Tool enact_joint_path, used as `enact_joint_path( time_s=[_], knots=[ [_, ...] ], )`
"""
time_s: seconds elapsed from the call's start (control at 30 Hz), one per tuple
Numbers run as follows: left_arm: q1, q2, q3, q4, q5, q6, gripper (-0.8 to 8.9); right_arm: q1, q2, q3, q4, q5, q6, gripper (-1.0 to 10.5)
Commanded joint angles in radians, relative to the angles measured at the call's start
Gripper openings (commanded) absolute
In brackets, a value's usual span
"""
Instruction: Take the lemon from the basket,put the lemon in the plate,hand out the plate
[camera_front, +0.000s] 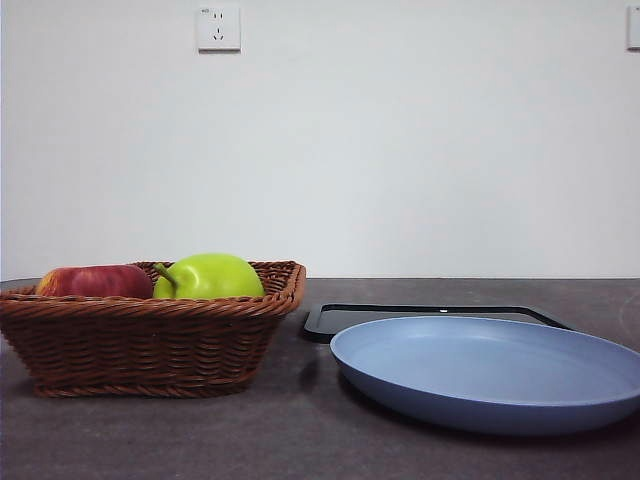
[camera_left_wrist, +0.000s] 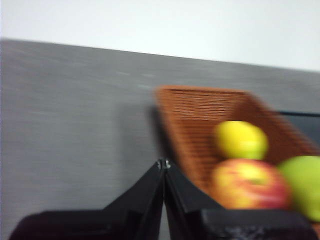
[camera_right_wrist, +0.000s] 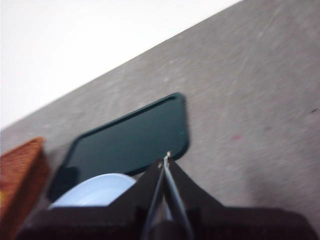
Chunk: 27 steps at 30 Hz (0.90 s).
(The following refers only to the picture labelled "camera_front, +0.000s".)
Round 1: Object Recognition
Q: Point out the light blue round plate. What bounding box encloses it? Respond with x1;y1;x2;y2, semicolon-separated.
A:
329;315;640;437

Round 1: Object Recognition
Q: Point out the brown woven wicker basket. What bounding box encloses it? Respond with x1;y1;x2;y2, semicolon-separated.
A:
0;259;307;400

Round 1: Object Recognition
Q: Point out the black rectangular tray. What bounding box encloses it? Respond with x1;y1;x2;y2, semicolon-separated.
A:
303;302;577;344

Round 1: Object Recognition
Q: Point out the green apple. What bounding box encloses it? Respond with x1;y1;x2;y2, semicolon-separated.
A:
152;252;266;301

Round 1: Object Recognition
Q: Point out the red apple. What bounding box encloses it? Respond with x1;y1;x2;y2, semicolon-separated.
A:
35;264;154;300

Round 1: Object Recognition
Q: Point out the white wall power socket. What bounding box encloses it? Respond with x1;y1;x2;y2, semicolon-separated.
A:
197;5;243;55

